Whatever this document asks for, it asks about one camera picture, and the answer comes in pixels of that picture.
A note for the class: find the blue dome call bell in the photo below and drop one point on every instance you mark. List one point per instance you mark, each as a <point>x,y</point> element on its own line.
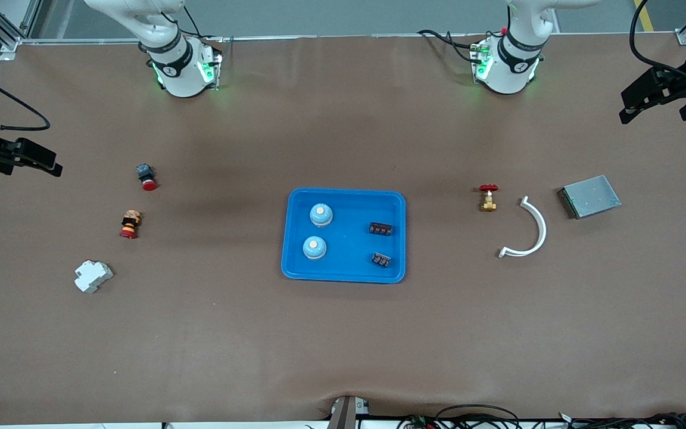
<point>321,215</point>
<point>314,248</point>

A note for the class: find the black terminal block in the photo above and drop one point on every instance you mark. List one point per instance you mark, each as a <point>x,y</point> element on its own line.
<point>380,229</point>

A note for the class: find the black red emergency stop button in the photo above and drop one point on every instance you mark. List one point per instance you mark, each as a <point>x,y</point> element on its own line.
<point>146,177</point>

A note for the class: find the red yellow push button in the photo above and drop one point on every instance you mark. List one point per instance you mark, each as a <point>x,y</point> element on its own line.
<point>130,224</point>

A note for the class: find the white circuit breaker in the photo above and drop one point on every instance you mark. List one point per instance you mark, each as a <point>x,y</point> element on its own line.
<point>93,276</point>

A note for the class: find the grey metal box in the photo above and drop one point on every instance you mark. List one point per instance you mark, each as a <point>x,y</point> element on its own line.
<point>590,196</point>

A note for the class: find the white curved plastic clip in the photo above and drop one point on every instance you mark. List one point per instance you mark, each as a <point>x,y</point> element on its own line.
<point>542,229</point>

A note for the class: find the blue plastic tray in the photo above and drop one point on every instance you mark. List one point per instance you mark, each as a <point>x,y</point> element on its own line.
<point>349,238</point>

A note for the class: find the silver table edge rail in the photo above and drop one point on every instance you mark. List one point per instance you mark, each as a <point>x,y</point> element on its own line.
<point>319,37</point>

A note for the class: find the grey metal mount bracket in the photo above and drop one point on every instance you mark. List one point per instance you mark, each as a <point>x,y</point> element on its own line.
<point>346,414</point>

